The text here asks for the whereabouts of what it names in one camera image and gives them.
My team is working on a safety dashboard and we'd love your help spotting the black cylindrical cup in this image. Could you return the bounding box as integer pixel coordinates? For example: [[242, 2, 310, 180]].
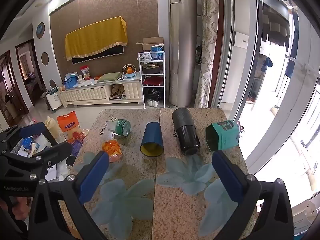
[[172, 108, 201, 155]]

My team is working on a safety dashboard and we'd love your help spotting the orange plastic cup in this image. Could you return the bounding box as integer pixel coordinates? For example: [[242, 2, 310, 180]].
[[101, 140, 122, 163]]

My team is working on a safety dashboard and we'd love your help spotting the blue cup yellow inside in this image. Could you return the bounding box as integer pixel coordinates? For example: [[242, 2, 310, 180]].
[[140, 122, 164, 157]]

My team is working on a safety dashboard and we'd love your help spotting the teal hexagonal cup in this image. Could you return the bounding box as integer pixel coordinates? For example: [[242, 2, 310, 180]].
[[205, 120, 240, 152]]

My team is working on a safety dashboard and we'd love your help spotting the left human hand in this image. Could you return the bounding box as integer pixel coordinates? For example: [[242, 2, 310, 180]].
[[11, 197, 31, 220]]

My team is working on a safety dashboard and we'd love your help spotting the orange rice bag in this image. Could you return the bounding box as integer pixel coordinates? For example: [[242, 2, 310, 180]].
[[57, 111, 84, 144]]

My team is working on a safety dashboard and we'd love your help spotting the white small appliance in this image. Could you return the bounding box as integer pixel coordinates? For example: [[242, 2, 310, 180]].
[[46, 86, 62, 112]]

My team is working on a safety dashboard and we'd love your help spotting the blue storage container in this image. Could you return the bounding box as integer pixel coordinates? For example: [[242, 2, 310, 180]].
[[63, 75, 78, 89]]

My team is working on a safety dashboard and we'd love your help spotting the red snack bag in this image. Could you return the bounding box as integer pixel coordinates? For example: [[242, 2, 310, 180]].
[[80, 65, 91, 80]]

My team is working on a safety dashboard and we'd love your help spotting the green folded cushion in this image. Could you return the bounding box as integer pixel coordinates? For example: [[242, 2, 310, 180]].
[[97, 72, 124, 83]]

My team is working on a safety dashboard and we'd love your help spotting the yellow cloth covered tv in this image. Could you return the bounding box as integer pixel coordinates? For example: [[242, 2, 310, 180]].
[[65, 16, 128, 61]]

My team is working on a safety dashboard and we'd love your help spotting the cream tv cabinet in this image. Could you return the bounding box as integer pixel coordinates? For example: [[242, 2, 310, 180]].
[[58, 74, 143, 107]]

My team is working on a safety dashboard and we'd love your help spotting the fruit basket with oranges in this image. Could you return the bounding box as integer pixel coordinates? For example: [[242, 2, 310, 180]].
[[123, 64, 137, 78]]

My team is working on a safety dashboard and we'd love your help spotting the white metal shelf rack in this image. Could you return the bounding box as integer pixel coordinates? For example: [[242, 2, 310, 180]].
[[137, 51, 166, 108]]

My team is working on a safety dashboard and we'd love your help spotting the cardboard box on shelf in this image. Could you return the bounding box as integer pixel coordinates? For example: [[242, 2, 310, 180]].
[[136, 37, 164, 51]]

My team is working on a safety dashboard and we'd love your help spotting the silver standing air conditioner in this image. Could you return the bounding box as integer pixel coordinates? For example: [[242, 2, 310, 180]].
[[169, 0, 197, 107]]

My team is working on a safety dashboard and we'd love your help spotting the patterned beige curtain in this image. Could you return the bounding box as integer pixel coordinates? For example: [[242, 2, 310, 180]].
[[195, 0, 219, 108]]

